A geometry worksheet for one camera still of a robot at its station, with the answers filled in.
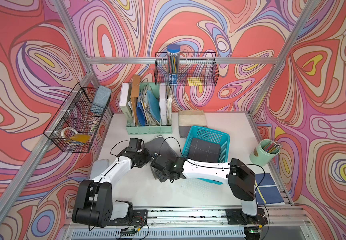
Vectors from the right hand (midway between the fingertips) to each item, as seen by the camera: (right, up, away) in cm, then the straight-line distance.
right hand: (164, 173), depth 83 cm
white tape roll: (-45, +24, -17) cm, 53 cm away
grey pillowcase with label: (-4, +13, +21) cm, 25 cm away
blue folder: (-8, +41, +13) cm, 44 cm away
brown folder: (-17, +45, +1) cm, 48 cm away
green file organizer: (-24, +24, +20) cm, 39 cm away
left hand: (-7, +8, +6) cm, 12 cm away
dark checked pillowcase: (+25, +11, +11) cm, 30 cm away
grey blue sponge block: (-34, +42, -2) cm, 54 cm away
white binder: (-2, +41, +12) cm, 42 cm away
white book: (-25, +43, +5) cm, 50 cm away
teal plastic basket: (+30, +21, +16) cm, 40 cm away
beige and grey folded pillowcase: (+16, +33, +33) cm, 49 cm away
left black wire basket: (-44, +26, -10) cm, 52 cm away
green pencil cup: (+55, +12, -2) cm, 57 cm away
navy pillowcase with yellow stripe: (+57, -10, -1) cm, 58 cm away
